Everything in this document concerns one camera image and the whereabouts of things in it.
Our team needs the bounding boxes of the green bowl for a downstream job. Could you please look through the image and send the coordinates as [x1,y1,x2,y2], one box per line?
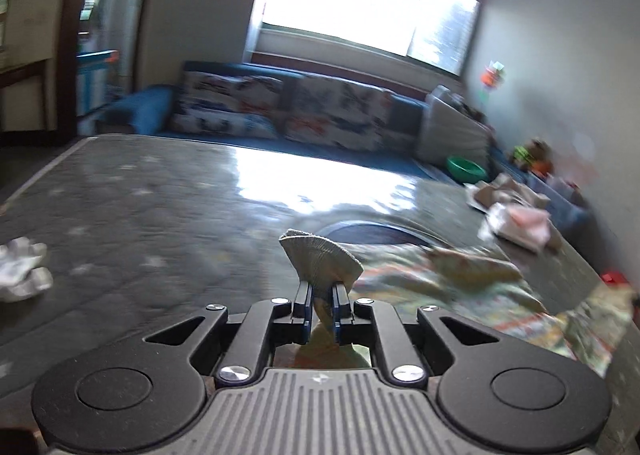
[446,156,486,184]

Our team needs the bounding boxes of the clear plastic storage box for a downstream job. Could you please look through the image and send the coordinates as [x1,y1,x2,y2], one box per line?
[530,172,591,236]

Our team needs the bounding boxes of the round black induction cooktop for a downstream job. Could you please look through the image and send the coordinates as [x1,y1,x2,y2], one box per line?
[320,220,441,248]

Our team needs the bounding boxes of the pink folded clothes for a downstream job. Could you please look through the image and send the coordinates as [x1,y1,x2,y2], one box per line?
[480,202,563,253]

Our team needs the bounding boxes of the grey pillow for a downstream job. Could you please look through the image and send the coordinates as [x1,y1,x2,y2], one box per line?
[415,85,493,176]

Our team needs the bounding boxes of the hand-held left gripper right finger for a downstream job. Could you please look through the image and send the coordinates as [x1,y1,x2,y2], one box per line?
[330,281,501,383]

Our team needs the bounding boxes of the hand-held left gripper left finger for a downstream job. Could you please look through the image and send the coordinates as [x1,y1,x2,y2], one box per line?
[142,281,315,383]

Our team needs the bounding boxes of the colourful pinwheel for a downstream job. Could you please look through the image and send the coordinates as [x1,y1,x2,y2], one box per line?
[480,60,506,96]

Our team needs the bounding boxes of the white crumpled cloth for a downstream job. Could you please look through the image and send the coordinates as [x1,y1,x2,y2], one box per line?
[0,237,54,303]

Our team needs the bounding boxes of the brown plush bear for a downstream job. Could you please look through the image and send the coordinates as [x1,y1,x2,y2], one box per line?
[512,139,551,170]

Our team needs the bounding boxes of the blue and white cabinet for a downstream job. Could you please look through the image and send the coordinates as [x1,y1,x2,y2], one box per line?
[77,49,121,113]

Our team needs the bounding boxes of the blue sofa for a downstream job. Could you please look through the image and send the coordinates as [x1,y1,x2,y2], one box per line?
[97,60,591,236]

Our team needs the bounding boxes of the butterfly print cushion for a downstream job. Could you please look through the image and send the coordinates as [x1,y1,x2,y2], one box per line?
[170,74,283,140]
[284,77,396,152]

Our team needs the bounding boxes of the brown door frame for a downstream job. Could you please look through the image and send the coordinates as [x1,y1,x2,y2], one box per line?
[60,0,163,140]

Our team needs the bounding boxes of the green patterned baby garment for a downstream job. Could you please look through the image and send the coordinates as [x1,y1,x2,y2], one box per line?
[277,230,638,378]

